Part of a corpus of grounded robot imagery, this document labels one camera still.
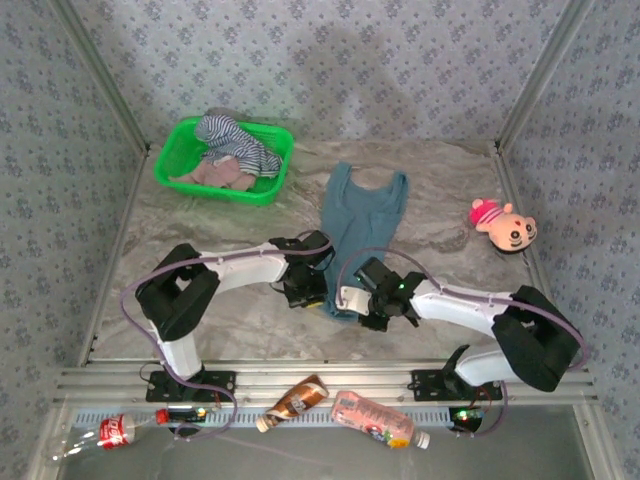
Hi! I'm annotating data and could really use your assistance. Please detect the pink tank top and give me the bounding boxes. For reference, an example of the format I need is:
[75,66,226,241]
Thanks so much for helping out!
[169,154,257,192]

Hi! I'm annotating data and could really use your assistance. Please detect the blue white striped tank top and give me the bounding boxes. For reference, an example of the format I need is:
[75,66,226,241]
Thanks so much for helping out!
[194,113,284,179]

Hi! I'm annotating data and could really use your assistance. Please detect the brown drink bottle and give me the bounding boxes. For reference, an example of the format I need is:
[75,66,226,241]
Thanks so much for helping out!
[254,373,331,434]

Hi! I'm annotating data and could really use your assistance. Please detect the pink drink bottle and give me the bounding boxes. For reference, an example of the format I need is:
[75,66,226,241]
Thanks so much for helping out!
[330,389,432,450]

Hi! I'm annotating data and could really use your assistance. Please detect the pink plush toy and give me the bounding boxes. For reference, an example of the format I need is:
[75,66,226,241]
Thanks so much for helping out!
[468,197,540,254]

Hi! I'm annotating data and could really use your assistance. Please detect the green plastic basket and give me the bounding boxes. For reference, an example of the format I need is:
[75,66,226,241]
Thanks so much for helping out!
[152,115,295,207]

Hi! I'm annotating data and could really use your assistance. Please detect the clear red-label cola bottle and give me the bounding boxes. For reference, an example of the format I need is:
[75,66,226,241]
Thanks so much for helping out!
[47,408,171,466]

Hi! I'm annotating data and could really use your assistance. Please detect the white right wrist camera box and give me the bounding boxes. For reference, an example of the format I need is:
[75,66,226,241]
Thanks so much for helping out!
[338,285,374,321]

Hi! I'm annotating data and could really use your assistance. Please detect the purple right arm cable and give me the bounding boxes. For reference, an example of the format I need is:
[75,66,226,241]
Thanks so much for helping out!
[337,247,587,439]

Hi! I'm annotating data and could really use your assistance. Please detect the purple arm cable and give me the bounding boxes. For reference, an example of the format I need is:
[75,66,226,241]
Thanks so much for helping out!
[337,247,587,439]
[119,229,335,442]

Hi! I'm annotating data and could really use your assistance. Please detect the aluminium mounting rail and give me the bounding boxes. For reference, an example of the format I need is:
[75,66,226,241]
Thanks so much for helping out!
[52,357,599,406]

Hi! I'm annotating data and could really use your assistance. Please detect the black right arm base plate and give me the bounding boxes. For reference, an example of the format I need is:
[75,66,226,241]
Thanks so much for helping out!
[410,368,504,402]

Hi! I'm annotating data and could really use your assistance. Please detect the grey slotted cable duct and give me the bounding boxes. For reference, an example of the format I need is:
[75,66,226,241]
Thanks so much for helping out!
[69,405,457,430]

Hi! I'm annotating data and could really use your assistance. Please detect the aluminium table side rail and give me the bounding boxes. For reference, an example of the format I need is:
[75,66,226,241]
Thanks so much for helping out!
[77,147,151,367]
[492,144,572,366]

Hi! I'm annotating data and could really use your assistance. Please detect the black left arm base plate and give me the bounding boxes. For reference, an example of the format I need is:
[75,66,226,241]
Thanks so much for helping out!
[145,369,237,404]

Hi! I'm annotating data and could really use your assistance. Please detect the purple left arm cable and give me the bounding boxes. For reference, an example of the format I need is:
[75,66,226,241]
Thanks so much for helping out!
[119,229,335,442]

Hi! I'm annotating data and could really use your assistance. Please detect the aluminium frame post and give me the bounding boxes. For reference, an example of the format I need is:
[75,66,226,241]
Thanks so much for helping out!
[49,0,151,152]
[494,0,597,151]

